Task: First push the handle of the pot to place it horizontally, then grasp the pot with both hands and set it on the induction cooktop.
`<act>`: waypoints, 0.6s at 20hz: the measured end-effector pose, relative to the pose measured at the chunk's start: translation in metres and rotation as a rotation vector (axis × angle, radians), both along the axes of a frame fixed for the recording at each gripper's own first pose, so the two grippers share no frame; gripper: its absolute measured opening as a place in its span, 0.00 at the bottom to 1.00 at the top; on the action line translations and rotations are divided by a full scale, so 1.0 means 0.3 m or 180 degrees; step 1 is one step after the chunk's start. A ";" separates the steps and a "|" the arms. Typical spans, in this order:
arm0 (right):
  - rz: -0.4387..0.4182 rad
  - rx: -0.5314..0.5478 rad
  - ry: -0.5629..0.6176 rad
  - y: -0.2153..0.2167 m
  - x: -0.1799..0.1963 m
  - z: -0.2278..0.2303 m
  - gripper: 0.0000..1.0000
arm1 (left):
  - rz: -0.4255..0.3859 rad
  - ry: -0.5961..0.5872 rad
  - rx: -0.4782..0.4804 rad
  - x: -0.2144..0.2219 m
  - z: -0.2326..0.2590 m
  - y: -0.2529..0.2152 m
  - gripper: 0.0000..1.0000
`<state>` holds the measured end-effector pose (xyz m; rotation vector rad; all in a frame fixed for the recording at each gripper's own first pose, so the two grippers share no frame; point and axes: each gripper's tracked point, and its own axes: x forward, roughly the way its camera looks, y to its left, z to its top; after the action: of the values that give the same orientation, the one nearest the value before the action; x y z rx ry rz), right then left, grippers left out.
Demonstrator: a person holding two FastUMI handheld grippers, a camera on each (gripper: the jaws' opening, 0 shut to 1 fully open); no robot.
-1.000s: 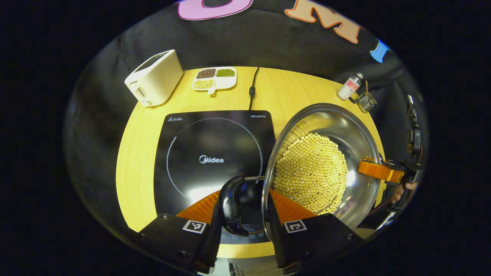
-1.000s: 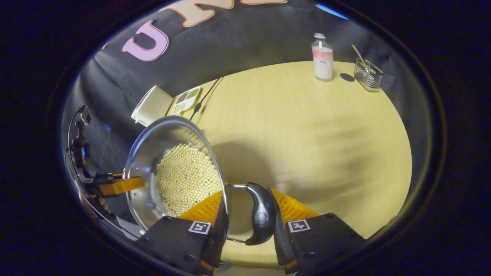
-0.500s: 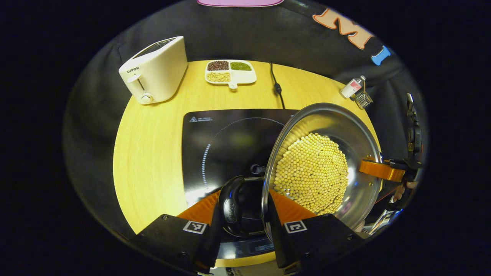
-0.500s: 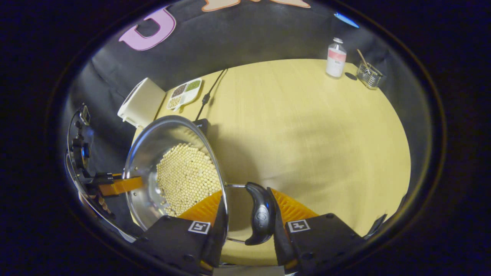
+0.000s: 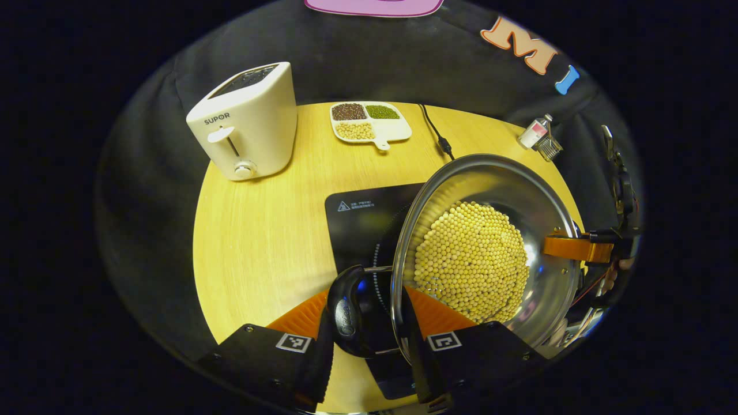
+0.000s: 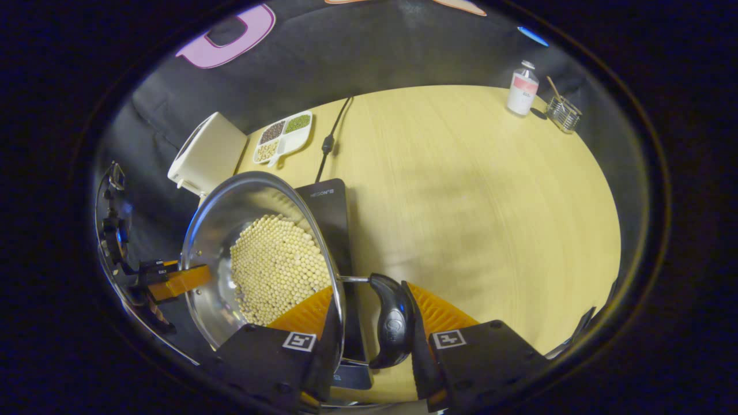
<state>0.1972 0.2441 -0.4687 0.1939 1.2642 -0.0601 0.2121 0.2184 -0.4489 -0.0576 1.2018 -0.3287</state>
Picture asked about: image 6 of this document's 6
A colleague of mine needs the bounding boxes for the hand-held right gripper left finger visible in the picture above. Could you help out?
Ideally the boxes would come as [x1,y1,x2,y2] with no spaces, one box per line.
[216,285,347,413]

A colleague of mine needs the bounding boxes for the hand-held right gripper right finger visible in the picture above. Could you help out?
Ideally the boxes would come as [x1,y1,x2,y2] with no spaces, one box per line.
[402,281,551,413]

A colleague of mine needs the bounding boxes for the steel pot with beads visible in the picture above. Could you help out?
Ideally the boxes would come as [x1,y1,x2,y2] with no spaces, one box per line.
[180,171,416,369]

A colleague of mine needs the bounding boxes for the black induction cooktop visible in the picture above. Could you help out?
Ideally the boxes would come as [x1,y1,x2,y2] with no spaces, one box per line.
[294,178,372,390]

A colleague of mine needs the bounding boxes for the white toaster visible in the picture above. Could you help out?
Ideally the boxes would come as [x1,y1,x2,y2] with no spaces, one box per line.
[167,112,247,198]

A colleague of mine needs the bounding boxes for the white divided bean dish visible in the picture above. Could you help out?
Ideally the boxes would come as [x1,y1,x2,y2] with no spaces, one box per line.
[253,111,314,168]

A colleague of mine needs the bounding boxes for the clear bottle with pink label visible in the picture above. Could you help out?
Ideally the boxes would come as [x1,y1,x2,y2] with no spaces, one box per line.
[506,60,540,116]

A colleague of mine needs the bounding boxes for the black power cable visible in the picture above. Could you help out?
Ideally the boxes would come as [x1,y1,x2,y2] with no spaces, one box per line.
[314,97,353,184]

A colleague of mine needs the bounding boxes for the wire mesh holder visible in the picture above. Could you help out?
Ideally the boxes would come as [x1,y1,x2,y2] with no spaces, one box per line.
[545,95,583,134]

